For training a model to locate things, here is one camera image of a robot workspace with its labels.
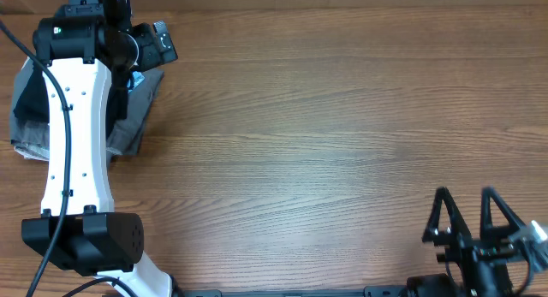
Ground folded grey trousers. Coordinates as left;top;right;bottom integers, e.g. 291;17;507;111
9;68;164;161

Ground folded light blue garment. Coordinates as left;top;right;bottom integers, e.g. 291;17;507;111
127;71;145;92

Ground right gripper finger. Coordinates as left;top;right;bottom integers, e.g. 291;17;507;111
421;186;473;246
479;186;527;242

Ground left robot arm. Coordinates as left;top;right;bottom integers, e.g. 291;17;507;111
21;0;181;296

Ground black t-shirt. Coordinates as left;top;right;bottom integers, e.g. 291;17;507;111
12;61;128;136

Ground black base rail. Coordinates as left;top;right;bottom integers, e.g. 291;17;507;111
173;285;406;297

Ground folded white mesh garment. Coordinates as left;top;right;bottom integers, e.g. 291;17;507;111
14;146;50;162

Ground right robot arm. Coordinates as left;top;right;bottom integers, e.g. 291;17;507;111
399;187;534;297

